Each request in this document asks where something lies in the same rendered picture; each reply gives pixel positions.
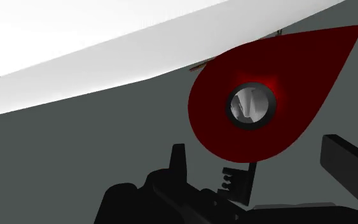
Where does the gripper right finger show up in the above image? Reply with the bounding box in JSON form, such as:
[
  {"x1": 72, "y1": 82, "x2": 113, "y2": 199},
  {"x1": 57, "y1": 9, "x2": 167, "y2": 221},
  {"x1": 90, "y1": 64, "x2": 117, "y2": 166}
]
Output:
[{"x1": 319, "y1": 134, "x2": 358, "y2": 224}]

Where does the red teardrop-shaped object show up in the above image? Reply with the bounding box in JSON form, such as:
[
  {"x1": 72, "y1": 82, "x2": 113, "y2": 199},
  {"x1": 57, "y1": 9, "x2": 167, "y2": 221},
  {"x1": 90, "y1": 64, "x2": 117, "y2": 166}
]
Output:
[{"x1": 187, "y1": 24, "x2": 358, "y2": 164}]

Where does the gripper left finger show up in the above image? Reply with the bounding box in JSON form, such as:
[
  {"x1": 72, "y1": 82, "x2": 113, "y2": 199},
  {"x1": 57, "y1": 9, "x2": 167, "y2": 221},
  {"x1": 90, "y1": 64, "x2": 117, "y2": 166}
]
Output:
[{"x1": 93, "y1": 143, "x2": 248, "y2": 224}]

